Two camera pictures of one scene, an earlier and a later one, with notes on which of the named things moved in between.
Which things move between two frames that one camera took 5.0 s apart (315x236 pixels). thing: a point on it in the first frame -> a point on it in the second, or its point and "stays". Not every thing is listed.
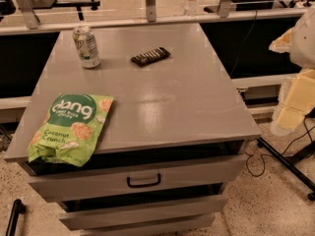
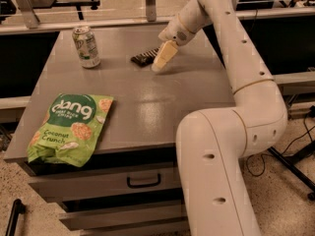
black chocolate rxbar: (151, 56) stays
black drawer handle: (128, 180) stays
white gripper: (304, 43) -> (172, 30)
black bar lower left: (18, 208) stays
